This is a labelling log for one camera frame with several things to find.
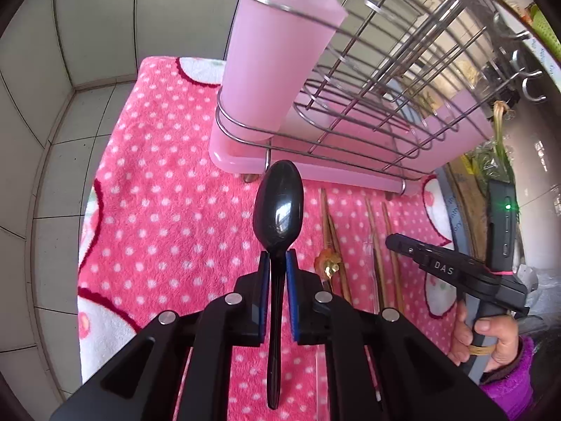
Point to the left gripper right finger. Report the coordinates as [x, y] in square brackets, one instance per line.
[377, 368]

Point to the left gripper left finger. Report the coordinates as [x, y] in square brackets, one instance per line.
[178, 366]

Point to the black plastic spoon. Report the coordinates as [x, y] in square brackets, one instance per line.
[277, 222]

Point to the purple right sleeve forearm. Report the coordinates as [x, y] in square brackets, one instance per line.
[510, 386]

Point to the green onions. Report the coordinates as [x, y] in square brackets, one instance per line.
[490, 160]

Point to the pink polka dot towel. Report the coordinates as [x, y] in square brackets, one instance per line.
[165, 229]

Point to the pink drip tray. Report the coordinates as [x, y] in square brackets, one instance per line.
[367, 148]

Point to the pink utensil cup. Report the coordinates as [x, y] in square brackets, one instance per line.
[273, 48]

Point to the chrome wire dish rack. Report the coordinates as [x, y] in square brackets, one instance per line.
[422, 52]

